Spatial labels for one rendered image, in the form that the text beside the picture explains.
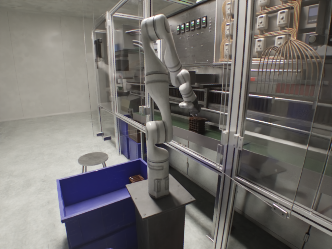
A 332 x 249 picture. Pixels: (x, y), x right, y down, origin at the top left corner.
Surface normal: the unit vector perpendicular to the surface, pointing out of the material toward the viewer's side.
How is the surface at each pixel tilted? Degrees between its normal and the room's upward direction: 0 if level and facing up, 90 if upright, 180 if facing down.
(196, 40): 90
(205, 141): 90
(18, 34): 90
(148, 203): 0
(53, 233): 0
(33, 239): 0
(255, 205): 90
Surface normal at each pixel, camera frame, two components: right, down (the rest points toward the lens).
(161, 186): 0.45, 0.24
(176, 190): 0.00, -0.96
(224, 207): -0.84, 0.15
